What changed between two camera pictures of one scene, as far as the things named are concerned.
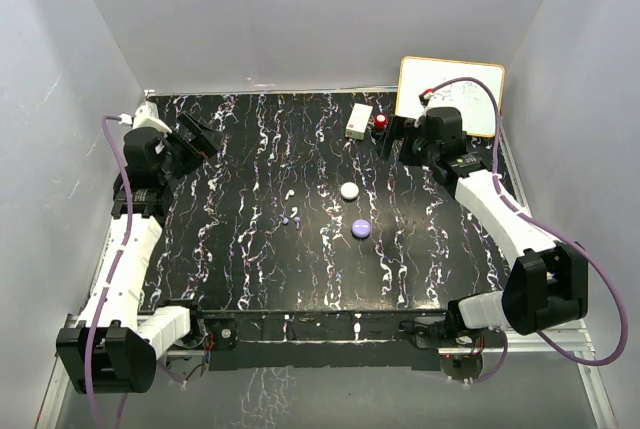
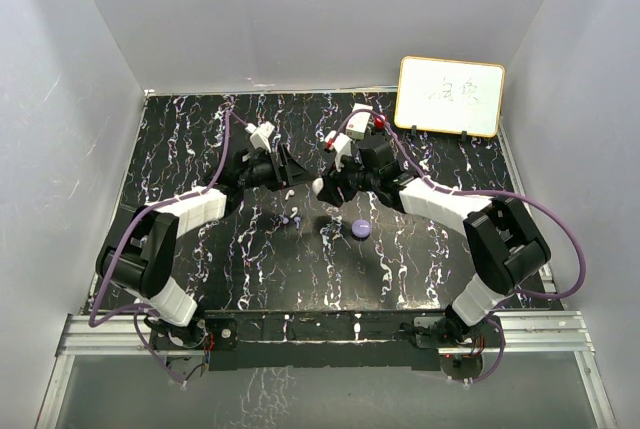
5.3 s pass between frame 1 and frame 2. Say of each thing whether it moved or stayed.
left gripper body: moved
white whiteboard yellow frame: stayed
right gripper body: moved
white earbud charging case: moved
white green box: stayed
